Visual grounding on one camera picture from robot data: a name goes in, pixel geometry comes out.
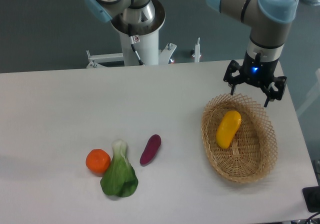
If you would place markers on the green bok choy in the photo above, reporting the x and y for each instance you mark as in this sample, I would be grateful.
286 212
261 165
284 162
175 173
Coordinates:
120 178

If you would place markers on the black device at table edge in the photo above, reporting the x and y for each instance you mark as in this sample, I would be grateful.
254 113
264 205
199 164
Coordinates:
312 198

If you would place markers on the yellow mango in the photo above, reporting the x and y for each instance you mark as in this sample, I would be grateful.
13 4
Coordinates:
227 128

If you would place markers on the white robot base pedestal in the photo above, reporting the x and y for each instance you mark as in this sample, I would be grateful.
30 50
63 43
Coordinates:
138 29

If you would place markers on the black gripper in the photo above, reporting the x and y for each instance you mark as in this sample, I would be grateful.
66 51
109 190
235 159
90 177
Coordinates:
258 74

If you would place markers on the purple sweet potato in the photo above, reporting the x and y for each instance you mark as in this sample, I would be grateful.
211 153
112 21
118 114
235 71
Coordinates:
150 150

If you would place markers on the woven wicker basket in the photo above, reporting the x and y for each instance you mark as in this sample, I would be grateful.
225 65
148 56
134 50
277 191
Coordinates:
253 151

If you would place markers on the white bracket post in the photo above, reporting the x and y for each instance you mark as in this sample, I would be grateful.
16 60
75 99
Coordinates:
196 52

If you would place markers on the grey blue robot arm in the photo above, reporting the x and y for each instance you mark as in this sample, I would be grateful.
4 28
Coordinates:
270 20

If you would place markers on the orange tangerine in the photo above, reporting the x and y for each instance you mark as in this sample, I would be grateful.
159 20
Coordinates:
98 161

